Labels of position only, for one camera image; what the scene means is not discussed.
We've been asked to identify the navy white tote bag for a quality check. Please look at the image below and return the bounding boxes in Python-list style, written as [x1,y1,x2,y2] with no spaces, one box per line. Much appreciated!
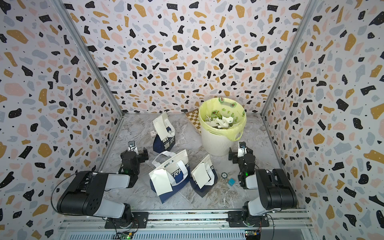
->
[149,150,191,203]

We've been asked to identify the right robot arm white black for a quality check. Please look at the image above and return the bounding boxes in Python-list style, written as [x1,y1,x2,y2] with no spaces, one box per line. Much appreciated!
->
[227,147,298,228]

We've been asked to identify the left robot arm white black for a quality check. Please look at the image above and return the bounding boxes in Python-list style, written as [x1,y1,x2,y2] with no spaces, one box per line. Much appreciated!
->
[54,148,149,233]

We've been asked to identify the small teal cube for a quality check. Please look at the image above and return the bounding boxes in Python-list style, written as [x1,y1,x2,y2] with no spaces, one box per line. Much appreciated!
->
[228,179,236,186]

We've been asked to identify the far navy tote bag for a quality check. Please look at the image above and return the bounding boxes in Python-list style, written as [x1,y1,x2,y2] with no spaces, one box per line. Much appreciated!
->
[153,127,176,153]

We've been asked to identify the near navy tote bag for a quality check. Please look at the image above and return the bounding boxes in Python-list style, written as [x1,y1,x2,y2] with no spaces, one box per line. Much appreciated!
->
[190,155,218,197]

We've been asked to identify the paper scraps in bin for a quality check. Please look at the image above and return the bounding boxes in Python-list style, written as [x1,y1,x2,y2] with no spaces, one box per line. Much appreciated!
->
[204,116,234,129]

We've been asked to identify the white plastic trash bin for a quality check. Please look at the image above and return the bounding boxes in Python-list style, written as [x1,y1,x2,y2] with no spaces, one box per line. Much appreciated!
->
[199,97,247,157]

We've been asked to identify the yellow-green bin liner bag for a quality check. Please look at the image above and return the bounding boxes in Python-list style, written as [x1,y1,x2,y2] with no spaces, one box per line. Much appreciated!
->
[199,97,247,142]

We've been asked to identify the wooden checkerboard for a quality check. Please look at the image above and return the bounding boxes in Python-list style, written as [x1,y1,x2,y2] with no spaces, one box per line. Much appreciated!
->
[186,109,201,134]

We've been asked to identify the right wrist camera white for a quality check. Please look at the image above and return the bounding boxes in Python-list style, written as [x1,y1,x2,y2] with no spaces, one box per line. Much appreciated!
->
[238,142,247,158]

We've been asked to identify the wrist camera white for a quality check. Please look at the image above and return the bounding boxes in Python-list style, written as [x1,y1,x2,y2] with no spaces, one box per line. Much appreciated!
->
[238,142,247,158]
[128,141,138,154]

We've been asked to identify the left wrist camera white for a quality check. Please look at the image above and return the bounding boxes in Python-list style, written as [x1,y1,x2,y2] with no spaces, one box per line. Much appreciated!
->
[128,141,138,154]

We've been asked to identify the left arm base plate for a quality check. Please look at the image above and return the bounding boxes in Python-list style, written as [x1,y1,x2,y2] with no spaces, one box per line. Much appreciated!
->
[105,212,149,231]

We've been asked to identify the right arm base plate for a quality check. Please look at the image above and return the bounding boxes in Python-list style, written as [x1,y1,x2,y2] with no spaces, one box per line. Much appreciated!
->
[226,211,270,228]

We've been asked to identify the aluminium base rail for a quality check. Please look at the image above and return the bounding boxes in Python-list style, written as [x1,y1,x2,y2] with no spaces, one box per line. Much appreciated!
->
[56,209,317,240]

